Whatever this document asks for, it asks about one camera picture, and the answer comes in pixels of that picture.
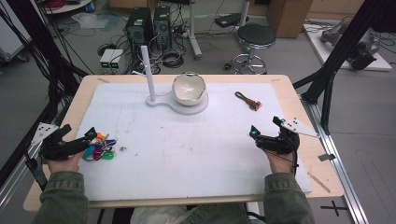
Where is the black round stool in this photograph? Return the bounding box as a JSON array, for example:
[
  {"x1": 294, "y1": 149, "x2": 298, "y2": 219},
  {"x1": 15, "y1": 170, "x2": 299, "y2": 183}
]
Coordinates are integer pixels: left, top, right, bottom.
[{"x1": 223, "y1": 23, "x2": 277, "y2": 75}]

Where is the black computer tower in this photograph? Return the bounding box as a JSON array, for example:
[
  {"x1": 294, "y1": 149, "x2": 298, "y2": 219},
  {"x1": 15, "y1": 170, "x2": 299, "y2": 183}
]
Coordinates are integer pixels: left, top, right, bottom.
[
  {"x1": 152, "y1": 5, "x2": 173, "y2": 49},
  {"x1": 125, "y1": 7, "x2": 154, "y2": 45}
]

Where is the grey machine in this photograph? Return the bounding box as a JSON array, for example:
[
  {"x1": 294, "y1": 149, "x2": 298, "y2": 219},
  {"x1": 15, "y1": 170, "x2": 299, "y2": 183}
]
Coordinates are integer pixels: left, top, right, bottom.
[{"x1": 319, "y1": 21, "x2": 381, "y2": 71}]

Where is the white floor platform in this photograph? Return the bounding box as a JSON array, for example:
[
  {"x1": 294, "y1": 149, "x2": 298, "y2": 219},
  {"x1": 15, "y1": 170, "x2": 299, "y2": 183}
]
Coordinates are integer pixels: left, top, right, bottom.
[{"x1": 303, "y1": 22, "x2": 393, "y2": 73}]

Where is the person's right hand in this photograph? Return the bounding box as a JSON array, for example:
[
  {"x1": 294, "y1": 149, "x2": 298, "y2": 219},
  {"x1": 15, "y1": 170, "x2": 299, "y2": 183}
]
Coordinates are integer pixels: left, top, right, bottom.
[{"x1": 263, "y1": 148, "x2": 295, "y2": 175}]

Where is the white power supply unit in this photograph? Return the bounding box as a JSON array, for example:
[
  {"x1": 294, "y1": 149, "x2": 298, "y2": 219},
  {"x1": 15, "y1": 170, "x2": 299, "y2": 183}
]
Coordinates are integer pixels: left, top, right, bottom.
[
  {"x1": 110, "y1": 49, "x2": 126, "y2": 75},
  {"x1": 99, "y1": 49, "x2": 115, "y2": 75}
]

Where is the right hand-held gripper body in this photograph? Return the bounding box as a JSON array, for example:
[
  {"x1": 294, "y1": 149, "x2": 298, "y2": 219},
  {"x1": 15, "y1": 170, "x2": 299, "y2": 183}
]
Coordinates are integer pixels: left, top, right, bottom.
[{"x1": 255, "y1": 117, "x2": 321, "y2": 156}]

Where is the white bowl with wavy rim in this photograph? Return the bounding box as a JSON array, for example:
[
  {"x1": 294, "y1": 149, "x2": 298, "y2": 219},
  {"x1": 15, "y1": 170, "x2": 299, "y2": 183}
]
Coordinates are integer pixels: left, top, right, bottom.
[{"x1": 172, "y1": 72, "x2": 207, "y2": 106}]

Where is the key ring with coloured tags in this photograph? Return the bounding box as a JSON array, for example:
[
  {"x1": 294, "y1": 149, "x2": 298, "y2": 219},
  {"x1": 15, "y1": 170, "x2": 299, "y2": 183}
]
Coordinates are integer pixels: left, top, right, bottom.
[{"x1": 81, "y1": 132, "x2": 119, "y2": 161}]

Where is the clear plastic sheet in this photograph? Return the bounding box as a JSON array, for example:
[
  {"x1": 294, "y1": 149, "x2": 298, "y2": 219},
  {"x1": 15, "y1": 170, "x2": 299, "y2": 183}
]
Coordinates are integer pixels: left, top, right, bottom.
[{"x1": 70, "y1": 11, "x2": 120, "y2": 33}]

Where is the thin wooden stick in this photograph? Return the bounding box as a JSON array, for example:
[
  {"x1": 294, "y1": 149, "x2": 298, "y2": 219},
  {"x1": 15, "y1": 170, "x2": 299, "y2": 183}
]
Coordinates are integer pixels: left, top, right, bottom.
[{"x1": 306, "y1": 171, "x2": 332, "y2": 194}]

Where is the green lanyard with brown leather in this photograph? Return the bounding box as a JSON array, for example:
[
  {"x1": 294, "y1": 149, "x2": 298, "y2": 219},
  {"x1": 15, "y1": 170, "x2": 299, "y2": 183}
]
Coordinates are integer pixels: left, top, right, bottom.
[{"x1": 233, "y1": 91, "x2": 262, "y2": 112}]

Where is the black coiled cable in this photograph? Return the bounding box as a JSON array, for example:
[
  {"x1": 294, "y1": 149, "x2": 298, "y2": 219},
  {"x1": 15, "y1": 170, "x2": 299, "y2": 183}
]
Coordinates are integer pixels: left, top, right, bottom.
[{"x1": 160, "y1": 49, "x2": 185, "y2": 69}]

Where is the black metal frame with cables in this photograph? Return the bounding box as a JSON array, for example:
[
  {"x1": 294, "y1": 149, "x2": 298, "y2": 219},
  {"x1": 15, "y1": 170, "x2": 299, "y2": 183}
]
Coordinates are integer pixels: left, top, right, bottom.
[{"x1": 0, "y1": 0, "x2": 90, "y2": 189}]

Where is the black flat device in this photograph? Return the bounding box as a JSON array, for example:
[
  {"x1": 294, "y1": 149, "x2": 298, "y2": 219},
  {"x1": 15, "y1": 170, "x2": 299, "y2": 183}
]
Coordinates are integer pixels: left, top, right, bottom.
[{"x1": 214, "y1": 12, "x2": 250, "y2": 29}]

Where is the aluminium rail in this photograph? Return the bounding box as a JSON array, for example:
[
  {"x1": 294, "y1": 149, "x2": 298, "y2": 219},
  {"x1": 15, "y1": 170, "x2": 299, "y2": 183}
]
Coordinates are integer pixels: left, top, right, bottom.
[{"x1": 299, "y1": 92, "x2": 370, "y2": 224}]

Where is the person's left hand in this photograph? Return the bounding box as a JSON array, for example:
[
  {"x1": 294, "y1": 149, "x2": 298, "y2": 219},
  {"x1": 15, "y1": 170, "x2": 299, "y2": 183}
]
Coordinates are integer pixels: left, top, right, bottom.
[{"x1": 46, "y1": 150, "x2": 86, "y2": 175}]

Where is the person's lap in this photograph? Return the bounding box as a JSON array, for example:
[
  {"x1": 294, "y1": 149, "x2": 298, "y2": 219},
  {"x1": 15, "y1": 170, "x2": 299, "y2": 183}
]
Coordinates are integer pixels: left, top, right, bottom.
[{"x1": 130, "y1": 203, "x2": 250, "y2": 224}]

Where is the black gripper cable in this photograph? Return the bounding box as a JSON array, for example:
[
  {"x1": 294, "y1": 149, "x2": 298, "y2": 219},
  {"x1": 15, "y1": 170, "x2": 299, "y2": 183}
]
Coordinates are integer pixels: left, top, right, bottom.
[{"x1": 264, "y1": 136, "x2": 301, "y2": 175}]

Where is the brown cardboard box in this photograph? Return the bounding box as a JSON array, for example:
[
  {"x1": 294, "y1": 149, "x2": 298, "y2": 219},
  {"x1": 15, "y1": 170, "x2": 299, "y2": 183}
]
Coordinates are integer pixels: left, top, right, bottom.
[{"x1": 265, "y1": 0, "x2": 314, "y2": 39}]

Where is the white desk leg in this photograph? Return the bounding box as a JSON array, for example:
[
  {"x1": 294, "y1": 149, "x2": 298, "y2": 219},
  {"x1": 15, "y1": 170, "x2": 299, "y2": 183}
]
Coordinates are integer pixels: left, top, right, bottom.
[
  {"x1": 186, "y1": 0, "x2": 204, "y2": 61},
  {"x1": 238, "y1": 0, "x2": 251, "y2": 28}
]

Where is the white round table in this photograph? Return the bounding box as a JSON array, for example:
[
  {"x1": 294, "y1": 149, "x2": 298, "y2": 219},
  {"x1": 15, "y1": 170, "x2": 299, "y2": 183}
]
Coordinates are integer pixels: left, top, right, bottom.
[{"x1": 40, "y1": 0, "x2": 95, "y2": 15}]

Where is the white hook stand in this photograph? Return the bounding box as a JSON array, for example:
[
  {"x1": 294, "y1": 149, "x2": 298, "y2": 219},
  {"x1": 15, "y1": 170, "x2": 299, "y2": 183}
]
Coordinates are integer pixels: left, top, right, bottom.
[{"x1": 132, "y1": 45, "x2": 209, "y2": 117}]

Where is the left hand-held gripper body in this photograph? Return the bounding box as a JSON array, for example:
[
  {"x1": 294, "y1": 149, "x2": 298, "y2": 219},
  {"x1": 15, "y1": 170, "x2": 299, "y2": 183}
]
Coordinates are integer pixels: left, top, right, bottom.
[{"x1": 31, "y1": 122, "x2": 92, "y2": 161}]

